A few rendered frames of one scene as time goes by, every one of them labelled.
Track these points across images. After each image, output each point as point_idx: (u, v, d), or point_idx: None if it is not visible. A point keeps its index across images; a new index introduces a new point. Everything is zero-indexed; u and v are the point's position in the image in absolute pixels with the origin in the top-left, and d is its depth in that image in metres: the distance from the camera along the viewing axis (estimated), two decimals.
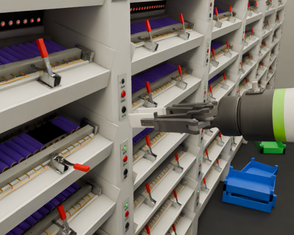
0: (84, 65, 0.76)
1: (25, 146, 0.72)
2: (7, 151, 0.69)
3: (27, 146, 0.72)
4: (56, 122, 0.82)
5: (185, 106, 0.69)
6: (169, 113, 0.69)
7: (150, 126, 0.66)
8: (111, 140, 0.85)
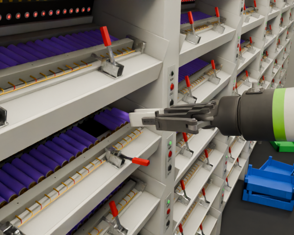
0: (136, 56, 0.74)
1: (80, 140, 0.69)
2: (63, 145, 0.66)
3: (81, 140, 0.69)
4: (104, 116, 0.80)
5: (184, 107, 0.69)
6: None
7: (151, 124, 0.67)
8: (159, 134, 0.82)
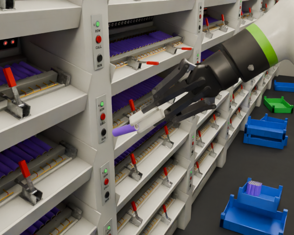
0: None
1: (150, 39, 1.19)
2: (142, 39, 1.16)
3: (150, 39, 1.19)
4: (159, 33, 1.30)
5: (184, 108, 0.71)
6: (166, 111, 0.70)
7: (149, 104, 0.67)
8: (192, 46, 1.33)
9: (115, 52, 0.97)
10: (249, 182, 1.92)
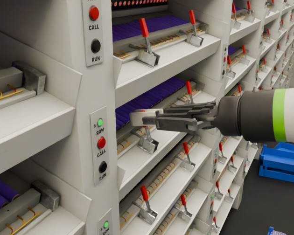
0: (203, 34, 0.99)
1: (160, 92, 0.95)
2: (150, 94, 0.92)
3: (161, 92, 0.95)
4: (170, 79, 1.06)
5: (172, 127, 0.63)
6: None
7: None
8: (214, 96, 1.08)
9: (116, 125, 0.73)
10: (272, 234, 1.67)
